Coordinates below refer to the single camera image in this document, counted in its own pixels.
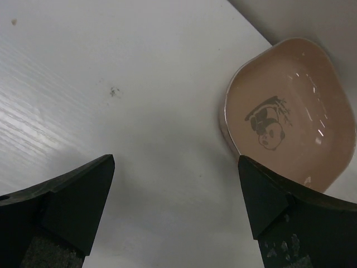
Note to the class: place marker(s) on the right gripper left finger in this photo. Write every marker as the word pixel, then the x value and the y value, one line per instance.
pixel 54 223

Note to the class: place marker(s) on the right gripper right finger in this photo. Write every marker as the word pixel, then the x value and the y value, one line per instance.
pixel 296 226

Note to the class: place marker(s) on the brown panda plate back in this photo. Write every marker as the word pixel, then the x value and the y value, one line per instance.
pixel 287 110

